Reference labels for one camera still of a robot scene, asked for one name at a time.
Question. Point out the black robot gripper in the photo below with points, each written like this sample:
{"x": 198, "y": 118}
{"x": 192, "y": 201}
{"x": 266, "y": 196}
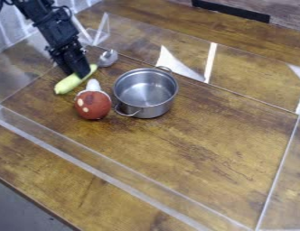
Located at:
{"x": 55, "y": 23}

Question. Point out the black bar on table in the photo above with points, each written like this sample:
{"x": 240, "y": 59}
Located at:
{"x": 264, "y": 18}

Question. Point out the red toy mushroom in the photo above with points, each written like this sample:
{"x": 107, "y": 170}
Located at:
{"x": 93, "y": 102}

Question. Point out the small steel pot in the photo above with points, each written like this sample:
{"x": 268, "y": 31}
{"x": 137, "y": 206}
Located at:
{"x": 144, "y": 92}

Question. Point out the clear acrylic enclosure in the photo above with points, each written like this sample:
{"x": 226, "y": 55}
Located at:
{"x": 211, "y": 167}

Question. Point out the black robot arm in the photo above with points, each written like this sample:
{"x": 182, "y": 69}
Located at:
{"x": 28, "y": 7}

